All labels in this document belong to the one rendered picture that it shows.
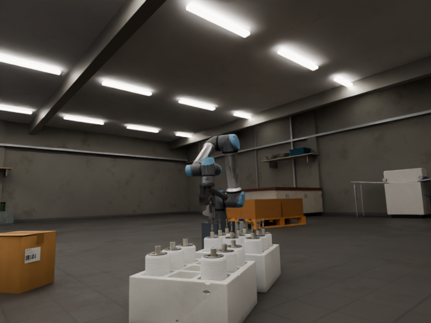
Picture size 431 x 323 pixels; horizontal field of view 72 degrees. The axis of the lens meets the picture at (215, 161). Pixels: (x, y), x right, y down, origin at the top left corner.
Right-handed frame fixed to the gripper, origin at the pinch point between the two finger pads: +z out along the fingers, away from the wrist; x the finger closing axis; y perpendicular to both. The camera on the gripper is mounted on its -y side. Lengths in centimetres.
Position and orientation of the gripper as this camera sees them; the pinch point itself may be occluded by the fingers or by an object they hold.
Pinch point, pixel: (213, 219)
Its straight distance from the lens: 171.2
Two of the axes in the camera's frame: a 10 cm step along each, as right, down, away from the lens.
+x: -2.0, -1.3, -9.7
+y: -9.8, 0.5, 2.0
